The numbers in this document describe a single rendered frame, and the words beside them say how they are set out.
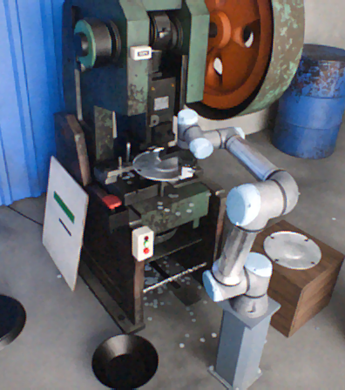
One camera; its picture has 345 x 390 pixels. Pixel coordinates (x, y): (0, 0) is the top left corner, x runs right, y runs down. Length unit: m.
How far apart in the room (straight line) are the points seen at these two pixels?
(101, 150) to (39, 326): 0.93
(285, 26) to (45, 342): 1.77
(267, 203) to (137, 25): 0.83
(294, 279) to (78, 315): 1.09
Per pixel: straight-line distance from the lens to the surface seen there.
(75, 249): 2.35
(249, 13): 1.98
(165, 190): 2.00
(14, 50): 2.85
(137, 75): 1.75
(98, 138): 2.13
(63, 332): 2.30
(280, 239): 2.35
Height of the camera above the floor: 1.74
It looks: 32 degrees down
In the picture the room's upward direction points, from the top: 3 degrees clockwise
